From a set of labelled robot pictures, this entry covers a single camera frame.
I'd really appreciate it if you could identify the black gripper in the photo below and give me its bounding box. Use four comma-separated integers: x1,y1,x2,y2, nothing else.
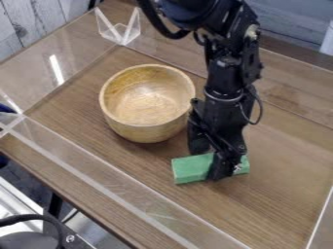
186,89,259,181

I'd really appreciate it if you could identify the green rectangular block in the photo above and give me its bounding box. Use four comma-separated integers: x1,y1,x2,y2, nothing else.
172,153,251,185

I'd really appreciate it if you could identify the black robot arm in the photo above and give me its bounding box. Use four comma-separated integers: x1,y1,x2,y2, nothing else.
137,0,264,180

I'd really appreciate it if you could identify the light brown wooden bowl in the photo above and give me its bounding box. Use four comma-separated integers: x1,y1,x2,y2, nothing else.
100,64,196,143

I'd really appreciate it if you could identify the black metal table leg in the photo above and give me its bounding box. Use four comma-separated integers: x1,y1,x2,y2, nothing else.
49,194,65,219

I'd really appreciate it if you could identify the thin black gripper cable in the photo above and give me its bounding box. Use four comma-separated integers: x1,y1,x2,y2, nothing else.
239,87,264,126

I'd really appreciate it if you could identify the clear acrylic back wall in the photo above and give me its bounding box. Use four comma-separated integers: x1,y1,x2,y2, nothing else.
128,9,333,129

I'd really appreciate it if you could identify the clear acrylic wall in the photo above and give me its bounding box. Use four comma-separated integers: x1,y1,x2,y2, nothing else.
0,92,252,249
128,9,333,129

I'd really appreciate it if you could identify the clear acrylic front wall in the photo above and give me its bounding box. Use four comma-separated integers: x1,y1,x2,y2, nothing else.
0,92,252,249

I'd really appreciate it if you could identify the clear acrylic corner bracket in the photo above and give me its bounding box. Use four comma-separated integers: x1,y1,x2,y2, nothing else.
96,7,141,46

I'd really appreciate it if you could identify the black cable lower left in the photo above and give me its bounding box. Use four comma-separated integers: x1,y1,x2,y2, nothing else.
0,213,66,249

